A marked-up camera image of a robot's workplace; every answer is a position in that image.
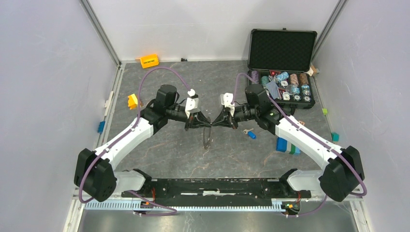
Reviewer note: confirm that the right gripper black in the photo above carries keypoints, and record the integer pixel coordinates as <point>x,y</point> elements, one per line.
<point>226,119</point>

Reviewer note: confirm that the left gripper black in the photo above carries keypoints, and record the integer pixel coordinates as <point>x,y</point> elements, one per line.
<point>197,120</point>

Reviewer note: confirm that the key with blue tag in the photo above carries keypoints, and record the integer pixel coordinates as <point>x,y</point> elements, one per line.
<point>250,133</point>

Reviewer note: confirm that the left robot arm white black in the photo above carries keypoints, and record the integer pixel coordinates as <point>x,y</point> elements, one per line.
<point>95,171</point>

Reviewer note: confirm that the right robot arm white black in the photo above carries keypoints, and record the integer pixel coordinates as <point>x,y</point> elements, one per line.
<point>340,170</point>

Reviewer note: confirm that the playing card deck blue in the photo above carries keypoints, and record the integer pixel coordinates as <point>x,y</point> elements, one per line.
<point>273,90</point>

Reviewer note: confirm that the blue green white brick stack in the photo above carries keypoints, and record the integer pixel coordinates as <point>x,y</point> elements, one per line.
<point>284,146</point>

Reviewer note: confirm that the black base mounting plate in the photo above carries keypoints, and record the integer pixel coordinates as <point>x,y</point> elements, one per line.
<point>219,191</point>

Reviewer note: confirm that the yellow orange brick stack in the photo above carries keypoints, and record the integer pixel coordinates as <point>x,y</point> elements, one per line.
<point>133,102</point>

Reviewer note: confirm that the orange toothed block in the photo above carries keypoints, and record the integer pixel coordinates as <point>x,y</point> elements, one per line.
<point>149,61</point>

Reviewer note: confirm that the black poker chip case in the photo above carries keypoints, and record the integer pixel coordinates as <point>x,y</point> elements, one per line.
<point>283,56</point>

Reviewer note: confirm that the wooden block behind case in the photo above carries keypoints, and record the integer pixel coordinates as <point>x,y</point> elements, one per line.
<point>313,71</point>

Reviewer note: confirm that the teal cube right edge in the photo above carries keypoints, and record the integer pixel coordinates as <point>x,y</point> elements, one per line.
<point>335,137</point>

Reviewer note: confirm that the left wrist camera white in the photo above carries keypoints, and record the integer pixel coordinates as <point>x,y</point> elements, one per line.
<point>192,103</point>

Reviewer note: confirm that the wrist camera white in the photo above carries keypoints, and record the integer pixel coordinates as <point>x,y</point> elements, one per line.
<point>192,103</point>
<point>227,102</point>

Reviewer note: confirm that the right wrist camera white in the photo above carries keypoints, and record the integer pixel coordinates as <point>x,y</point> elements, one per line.
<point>227,102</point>

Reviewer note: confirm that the blue cube left rail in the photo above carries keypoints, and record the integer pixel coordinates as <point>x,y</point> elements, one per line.
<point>101,127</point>

